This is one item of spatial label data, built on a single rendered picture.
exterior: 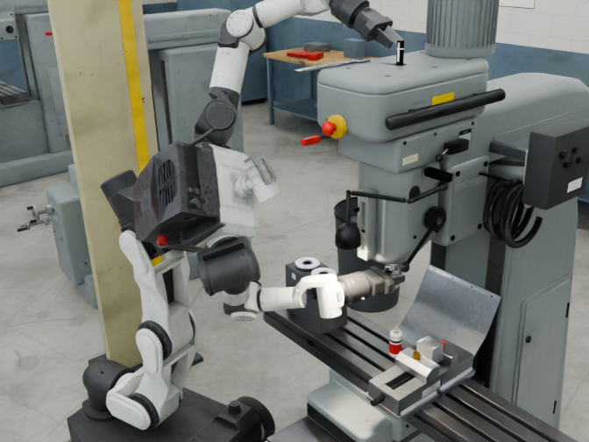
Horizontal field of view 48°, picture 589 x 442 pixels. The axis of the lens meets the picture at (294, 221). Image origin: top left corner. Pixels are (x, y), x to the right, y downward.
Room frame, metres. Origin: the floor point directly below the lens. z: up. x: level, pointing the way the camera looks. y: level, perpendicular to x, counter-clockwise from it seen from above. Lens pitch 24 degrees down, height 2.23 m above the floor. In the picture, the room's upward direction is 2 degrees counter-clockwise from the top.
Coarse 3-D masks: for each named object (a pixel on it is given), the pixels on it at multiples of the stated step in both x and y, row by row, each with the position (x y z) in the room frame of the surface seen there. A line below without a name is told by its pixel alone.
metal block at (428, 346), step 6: (426, 336) 1.72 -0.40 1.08; (420, 342) 1.68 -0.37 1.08; (426, 342) 1.68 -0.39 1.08; (432, 342) 1.68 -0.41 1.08; (438, 342) 1.68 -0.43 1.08; (420, 348) 1.68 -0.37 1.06; (426, 348) 1.66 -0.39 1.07; (432, 348) 1.65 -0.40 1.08; (438, 348) 1.66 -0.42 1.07; (426, 354) 1.66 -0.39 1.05; (432, 354) 1.64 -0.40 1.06; (438, 354) 1.66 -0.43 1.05; (438, 360) 1.66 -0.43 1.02
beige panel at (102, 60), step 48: (48, 0) 3.00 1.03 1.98; (96, 0) 3.10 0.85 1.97; (96, 48) 3.08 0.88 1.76; (144, 48) 3.22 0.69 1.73; (96, 96) 3.06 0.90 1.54; (144, 96) 3.21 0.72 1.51; (96, 144) 3.04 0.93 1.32; (144, 144) 3.18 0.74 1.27; (96, 192) 3.02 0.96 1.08; (96, 240) 2.99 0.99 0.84; (96, 288) 3.00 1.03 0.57
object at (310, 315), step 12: (288, 264) 2.14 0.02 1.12; (300, 264) 2.11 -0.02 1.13; (312, 264) 2.11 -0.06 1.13; (324, 264) 2.13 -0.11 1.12; (288, 276) 2.12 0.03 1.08; (300, 276) 2.05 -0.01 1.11; (312, 288) 1.99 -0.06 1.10; (300, 312) 2.06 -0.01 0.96; (312, 312) 1.99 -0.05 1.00; (312, 324) 1.99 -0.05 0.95; (324, 324) 1.96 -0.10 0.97; (336, 324) 1.99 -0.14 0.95
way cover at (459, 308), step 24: (432, 288) 2.10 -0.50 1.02; (456, 288) 2.04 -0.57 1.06; (480, 288) 1.98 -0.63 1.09; (408, 312) 2.10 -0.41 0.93; (432, 312) 2.05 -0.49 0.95; (456, 312) 1.99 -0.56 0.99; (480, 312) 1.93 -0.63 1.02; (408, 336) 2.02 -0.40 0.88; (432, 336) 1.98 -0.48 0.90; (456, 336) 1.93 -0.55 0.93; (480, 336) 1.88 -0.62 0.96
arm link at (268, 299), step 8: (256, 288) 1.76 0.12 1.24; (264, 288) 1.77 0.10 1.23; (272, 288) 1.76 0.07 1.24; (280, 288) 1.76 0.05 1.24; (288, 288) 1.74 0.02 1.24; (256, 296) 1.74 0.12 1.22; (264, 296) 1.73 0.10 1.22; (272, 296) 1.73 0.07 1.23; (280, 296) 1.72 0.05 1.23; (288, 296) 1.71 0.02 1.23; (248, 304) 1.71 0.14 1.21; (256, 304) 1.73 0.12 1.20; (264, 304) 1.73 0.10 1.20; (272, 304) 1.72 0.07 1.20; (280, 304) 1.71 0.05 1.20; (288, 304) 1.71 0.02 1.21
